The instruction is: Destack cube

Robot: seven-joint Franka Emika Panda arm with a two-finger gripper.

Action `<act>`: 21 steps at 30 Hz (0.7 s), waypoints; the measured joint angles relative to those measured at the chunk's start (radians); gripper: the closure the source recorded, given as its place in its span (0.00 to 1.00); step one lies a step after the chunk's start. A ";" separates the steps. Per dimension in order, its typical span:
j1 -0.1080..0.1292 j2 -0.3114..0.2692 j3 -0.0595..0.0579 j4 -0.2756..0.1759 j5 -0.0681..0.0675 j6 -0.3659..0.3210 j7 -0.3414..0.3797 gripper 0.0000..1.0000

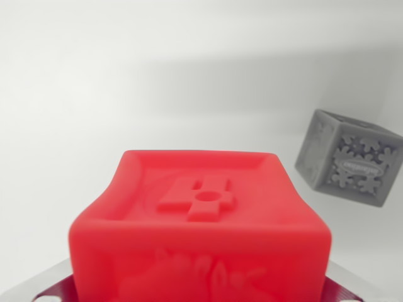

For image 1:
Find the grey embossed plastic cube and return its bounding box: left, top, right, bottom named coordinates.
left=294, top=108, right=403, bottom=208

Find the black-tipped silver gripper right finger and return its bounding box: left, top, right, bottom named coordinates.
left=321, top=260, right=382, bottom=302

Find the red embossed plastic cube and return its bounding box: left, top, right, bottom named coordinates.
left=68, top=149, right=333, bottom=302

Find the black-tipped silver gripper left finger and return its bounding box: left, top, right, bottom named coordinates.
left=27, top=257, right=78, bottom=302

